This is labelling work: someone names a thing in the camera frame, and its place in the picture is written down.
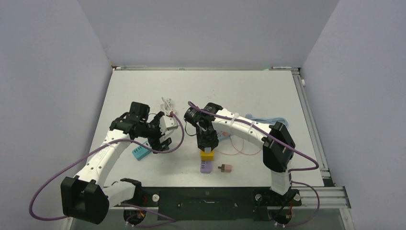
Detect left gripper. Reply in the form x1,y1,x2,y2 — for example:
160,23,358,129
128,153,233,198
139,113,171,153

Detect light blue power strip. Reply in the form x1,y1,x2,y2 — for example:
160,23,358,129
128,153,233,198
217,131,231,141

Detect yellow cube socket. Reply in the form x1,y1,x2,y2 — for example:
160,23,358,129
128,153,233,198
200,150,214,161

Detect teal power strip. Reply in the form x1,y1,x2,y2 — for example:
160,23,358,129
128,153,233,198
132,146,151,161

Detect thin pink charging cable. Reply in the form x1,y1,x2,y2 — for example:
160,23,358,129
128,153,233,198
213,135,264,157

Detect purple power strip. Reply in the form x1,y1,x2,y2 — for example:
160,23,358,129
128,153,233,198
200,161,212,174

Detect brown wall charger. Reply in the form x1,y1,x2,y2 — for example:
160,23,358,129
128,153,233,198
217,164,232,173

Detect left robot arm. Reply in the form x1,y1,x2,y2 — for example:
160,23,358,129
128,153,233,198
60,102,179,224

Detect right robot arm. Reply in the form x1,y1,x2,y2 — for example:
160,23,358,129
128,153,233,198
183,103,295,205

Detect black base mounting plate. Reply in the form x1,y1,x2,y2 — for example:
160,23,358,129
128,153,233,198
125,187,302,221

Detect white coiled cable left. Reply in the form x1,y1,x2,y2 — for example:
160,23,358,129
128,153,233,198
160,97,175,116

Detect light blue coiled cable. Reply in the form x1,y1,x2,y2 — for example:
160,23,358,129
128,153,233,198
245,114,290,127

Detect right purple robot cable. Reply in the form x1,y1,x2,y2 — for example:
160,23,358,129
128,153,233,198
188,101,320,228

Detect aluminium right frame rail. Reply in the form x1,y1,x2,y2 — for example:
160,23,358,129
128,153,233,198
291,68,336,187

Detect aluminium frame rail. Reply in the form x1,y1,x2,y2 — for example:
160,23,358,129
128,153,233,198
291,68,336,187
66,186,351,210

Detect aluminium front frame rail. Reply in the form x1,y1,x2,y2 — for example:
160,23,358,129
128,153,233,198
66,186,351,210

